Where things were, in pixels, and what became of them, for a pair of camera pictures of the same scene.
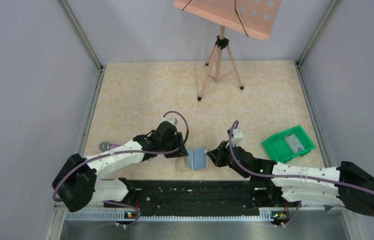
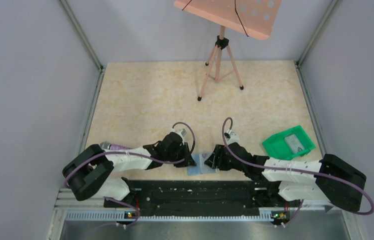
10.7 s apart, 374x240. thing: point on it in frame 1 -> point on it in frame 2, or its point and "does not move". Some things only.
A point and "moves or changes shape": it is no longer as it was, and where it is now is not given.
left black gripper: (178, 140) -> (186, 152)
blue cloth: (197, 158) moves or changes shape
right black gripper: (217, 154) does not move
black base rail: (195, 196) does not move
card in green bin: (294, 143) does not move
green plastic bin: (278, 149) does not move
